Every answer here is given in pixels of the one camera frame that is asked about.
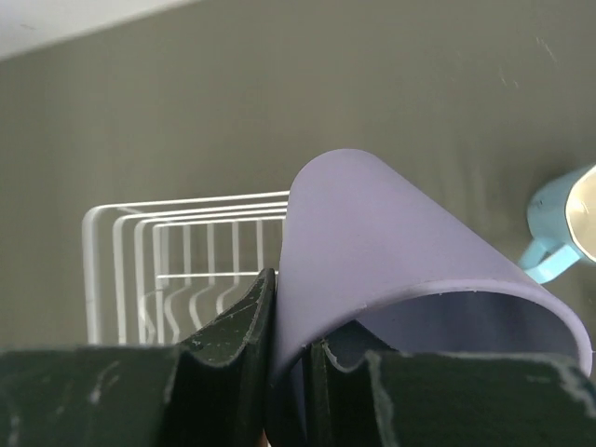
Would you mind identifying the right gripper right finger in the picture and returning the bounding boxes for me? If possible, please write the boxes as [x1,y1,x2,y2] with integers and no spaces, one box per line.
[267,320,596,447]

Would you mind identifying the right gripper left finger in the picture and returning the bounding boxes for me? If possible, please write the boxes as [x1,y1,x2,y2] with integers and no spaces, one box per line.
[1,269,276,446]

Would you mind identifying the purple cup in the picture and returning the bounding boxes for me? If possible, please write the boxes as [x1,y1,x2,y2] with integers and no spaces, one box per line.
[265,149,592,446]

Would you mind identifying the light blue mug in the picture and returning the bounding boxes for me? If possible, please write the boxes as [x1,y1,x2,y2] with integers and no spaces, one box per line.
[518,164,595,284]

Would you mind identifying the white wire dish rack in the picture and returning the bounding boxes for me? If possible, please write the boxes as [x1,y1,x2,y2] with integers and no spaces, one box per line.
[81,191,289,345]

